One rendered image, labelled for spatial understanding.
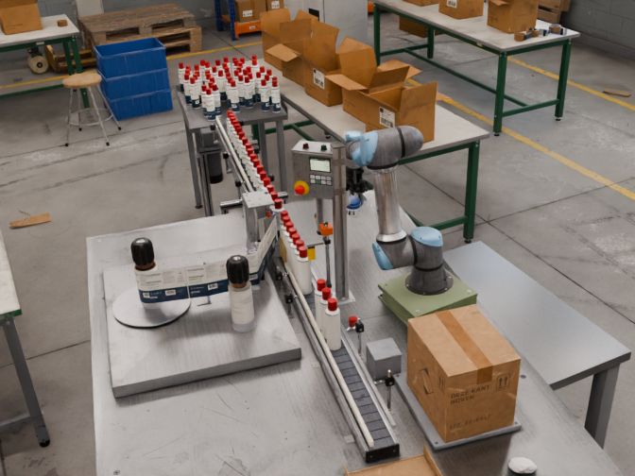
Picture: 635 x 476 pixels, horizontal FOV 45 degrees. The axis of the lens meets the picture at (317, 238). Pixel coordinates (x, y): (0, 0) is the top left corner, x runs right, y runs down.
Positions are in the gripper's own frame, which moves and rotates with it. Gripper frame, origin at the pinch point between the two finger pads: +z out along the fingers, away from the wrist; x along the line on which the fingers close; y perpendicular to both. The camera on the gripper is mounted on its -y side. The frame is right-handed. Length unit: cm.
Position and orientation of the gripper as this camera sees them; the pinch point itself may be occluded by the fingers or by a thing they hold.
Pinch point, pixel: (352, 204)
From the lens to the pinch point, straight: 343.7
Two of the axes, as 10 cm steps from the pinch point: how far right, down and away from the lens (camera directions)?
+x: 9.0, -2.5, 3.6
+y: 4.3, 4.3, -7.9
